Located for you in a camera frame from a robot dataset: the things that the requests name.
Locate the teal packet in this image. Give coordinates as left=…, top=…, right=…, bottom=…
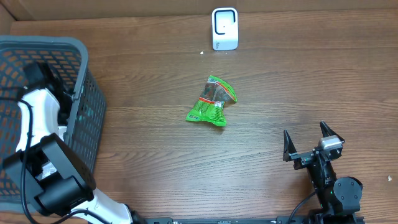
left=76, top=103, right=94, bottom=124

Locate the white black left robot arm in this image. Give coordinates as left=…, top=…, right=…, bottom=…
left=2, top=62, right=143, bottom=223

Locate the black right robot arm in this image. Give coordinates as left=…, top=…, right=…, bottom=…
left=283, top=121, right=364, bottom=223

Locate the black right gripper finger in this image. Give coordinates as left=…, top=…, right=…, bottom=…
left=320, top=120, right=345, bottom=142
left=283, top=129, right=297, bottom=161

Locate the grey plastic mesh basket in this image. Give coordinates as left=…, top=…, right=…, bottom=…
left=0, top=35, right=108, bottom=214

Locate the green snack packet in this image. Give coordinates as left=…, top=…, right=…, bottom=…
left=186, top=75, right=237, bottom=127

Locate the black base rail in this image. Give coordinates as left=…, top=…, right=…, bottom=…
left=131, top=210, right=315, bottom=224

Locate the white barcode scanner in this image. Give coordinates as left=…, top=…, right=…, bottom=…
left=211, top=7, right=239, bottom=51

